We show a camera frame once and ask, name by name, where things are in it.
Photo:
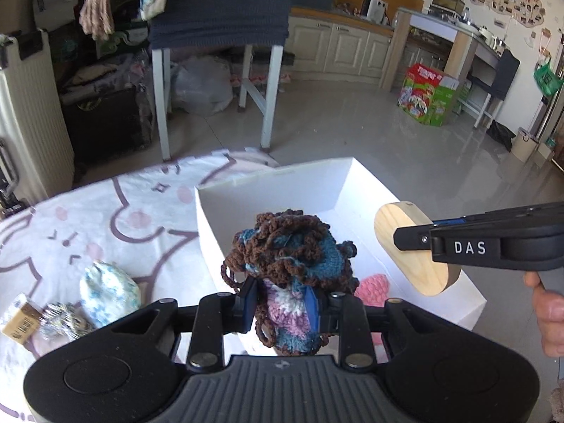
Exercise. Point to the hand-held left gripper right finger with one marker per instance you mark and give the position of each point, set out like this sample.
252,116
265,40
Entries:
313,310

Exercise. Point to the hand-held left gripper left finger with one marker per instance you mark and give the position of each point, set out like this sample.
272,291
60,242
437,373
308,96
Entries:
249,304

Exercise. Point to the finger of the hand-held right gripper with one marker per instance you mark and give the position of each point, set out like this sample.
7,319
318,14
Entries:
412,237

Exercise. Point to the wooden block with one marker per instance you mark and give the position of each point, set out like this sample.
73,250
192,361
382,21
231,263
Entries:
409,268

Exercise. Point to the dark brown crochet pouch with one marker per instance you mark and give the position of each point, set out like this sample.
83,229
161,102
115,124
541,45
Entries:
291,251

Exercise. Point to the pink crochet doll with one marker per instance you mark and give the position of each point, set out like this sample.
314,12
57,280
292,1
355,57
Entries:
372,288

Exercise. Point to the white cardboard box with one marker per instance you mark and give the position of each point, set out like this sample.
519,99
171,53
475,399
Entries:
308,185

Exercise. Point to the blue floral fabric pouch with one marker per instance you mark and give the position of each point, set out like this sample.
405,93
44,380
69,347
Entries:
110,293

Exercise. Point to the yellow tissue pack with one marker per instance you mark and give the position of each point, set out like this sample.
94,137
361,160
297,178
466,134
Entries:
22,321

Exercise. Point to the person's right hand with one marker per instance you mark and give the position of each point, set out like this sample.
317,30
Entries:
550,317

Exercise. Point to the white trash can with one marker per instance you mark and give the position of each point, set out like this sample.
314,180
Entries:
525,145

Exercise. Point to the colourful printed carton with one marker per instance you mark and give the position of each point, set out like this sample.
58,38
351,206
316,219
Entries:
427,97

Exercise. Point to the white cartoon printed blanket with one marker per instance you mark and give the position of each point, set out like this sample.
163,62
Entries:
132,211

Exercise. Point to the green shopping bag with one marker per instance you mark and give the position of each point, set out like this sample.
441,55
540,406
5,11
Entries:
548,79

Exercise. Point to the dark bar stool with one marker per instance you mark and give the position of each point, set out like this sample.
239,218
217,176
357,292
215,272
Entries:
502,70

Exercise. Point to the wooden-framed counter table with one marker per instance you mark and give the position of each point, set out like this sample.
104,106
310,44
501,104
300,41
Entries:
462,48

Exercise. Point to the cream kitchen cabinets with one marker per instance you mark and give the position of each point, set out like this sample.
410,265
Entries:
343,48

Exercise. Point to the translucent plastic bag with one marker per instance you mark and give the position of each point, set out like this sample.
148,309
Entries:
202,88

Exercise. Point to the black bag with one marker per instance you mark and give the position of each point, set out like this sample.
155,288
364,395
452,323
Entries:
105,123

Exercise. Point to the white countertop appliance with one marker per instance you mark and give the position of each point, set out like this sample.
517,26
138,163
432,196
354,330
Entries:
374,9

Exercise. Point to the cream hard-shell suitcase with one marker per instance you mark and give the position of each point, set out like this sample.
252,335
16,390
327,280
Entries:
31,119

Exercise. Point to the white chair with dark cover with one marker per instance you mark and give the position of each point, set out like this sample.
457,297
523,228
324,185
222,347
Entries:
220,4

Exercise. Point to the hanging pink scarf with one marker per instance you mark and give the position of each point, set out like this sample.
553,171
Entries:
97,4

